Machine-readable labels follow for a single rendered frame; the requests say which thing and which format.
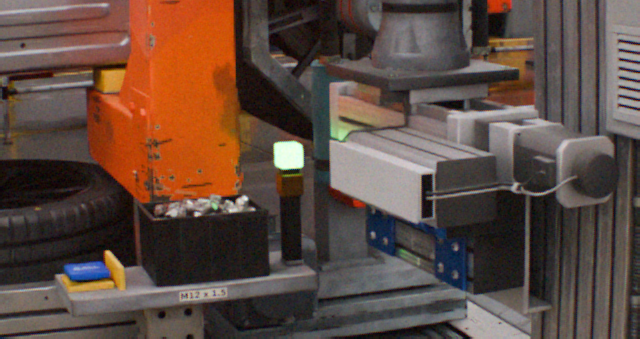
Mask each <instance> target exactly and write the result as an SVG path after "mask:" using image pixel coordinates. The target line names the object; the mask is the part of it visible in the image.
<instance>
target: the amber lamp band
mask: <svg viewBox="0 0 640 339"><path fill-rule="evenodd" d="M276 193H277V194H278V195H280V196H281V197H283V198H286V197H297V196H303V195H304V175H303V174H302V173H301V172H299V173H295V174H282V173H280V172H277V173H276Z"/></svg>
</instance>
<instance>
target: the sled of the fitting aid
mask: <svg viewBox="0 0 640 339"><path fill-rule="evenodd" d="M467 317H468V292H466V291H462V290H460V289H458V288H456V287H454V286H451V285H449V284H447V283H445V282H439V283H431V284H423V285H414V287H407V288H398V289H391V290H382V291H374V292H366V293H358V294H349V295H341V297H333V298H325V299H318V312H317V317H316V318H314V319H310V320H306V321H299V322H291V323H283V324H281V325H283V326H284V330H278V335H279V339H332V338H339V337H340V336H348V335H355V334H363V333H370V332H378V331H385V330H393V329H400V328H408V327H414V326H415V325H422V324H430V323H437V322H445V321H452V320H459V319H461V318H467Z"/></svg>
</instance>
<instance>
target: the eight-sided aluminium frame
mask: <svg viewBox="0 0 640 339"><path fill-rule="evenodd" d="M267 6H268V0H242V21H243V45H242V47H243V50H244V60H245V61H246V62H247V63H249V64H250V66H251V69H254V70H255V71H256V72H257V73H259V74H260V75H261V76H262V77H263V78H264V79H266V80H267V81H268V82H269V83H270V85H271V86H273V87H274V88H275V89H276V90H277V91H278V92H279V93H280V94H281V95H282V96H284V97H285V98H287V100H288V101H289V102H290V103H291V104H292V105H293V106H294V107H295V108H296V109H297V110H298V111H299V112H302V114H303V115H304V118H306V119H308V120H309V121H310V122H311V123H312V111H311V92H310V91H309V90H308V89H307V88H305V87H304V86H303V84H302V83H301V82H299V81H298V80H297V79H296V78H295V77H294V76H293V75H292V74H291V73H290V72H289V71H288V69H287V68H285V67H284V66H282V65H281V64H280V63H279V62H278V61H277V60H276V59H275V58H274V57H273V56H272V55H270V53H269V51H268V18H267ZM471 6H472V5H471V0H457V16H458V17H459V20H460V24H461V28H462V31H463V34H464V37H465V40H466V44H467V47H468V50H470V57H472V56H473V54H471V46H472V41H473V38H471V33H472V32H471V27H472V25H471V21H472V18H471V13H472V12H471Z"/></svg>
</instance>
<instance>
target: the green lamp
mask: <svg viewBox="0 0 640 339"><path fill-rule="evenodd" d="M275 163H276V165H277V167H279V168H281V169H292V168H302V167H303V146H302V145H301V144H298V143H296V142H288V143H277V144H275Z"/></svg>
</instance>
